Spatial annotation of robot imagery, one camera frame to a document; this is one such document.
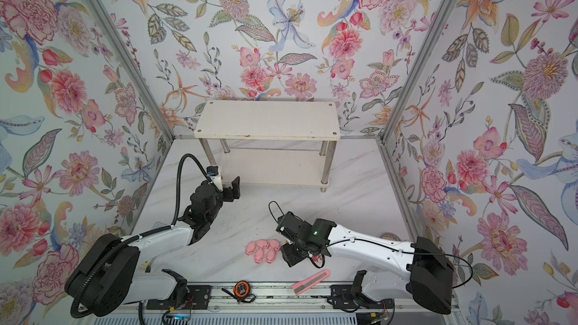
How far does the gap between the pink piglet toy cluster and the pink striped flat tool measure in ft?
0.40

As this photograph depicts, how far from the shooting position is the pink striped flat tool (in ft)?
2.52

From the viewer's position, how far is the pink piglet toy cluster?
0.83 meters
